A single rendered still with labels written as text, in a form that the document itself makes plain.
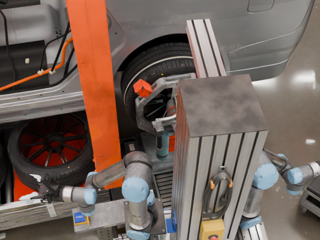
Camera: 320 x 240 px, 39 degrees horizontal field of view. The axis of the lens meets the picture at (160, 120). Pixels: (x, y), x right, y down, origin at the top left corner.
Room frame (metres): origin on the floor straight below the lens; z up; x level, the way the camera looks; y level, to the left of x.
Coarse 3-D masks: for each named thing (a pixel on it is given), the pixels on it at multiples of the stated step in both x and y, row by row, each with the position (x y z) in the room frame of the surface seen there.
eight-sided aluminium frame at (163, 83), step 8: (160, 80) 1.97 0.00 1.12; (168, 80) 1.98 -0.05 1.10; (176, 80) 1.97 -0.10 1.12; (152, 88) 1.96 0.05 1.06; (160, 88) 1.93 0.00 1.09; (152, 96) 1.92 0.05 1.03; (136, 104) 1.92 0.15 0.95; (144, 104) 1.90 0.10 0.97; (136, 112) 1.93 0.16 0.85; (144, 120) 1.95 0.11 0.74; (144, 128) 1.91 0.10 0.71; (152, 128) 1.93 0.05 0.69; (168, 128) 1.99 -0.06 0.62
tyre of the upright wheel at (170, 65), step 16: (160, 48) 2.20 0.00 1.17; (176, 48) 2.20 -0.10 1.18; (128, 64) 2.19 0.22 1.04; (144, 64) 2.10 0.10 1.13; (160, 64) 2.06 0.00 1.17; (176, 64) 2.05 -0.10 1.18; (192, 64) 2.08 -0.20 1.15; (128, 80) 2.07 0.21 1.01; (144, 80) 1.99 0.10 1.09; (128, 96) 1.98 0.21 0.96; (128, 112) 1.97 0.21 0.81
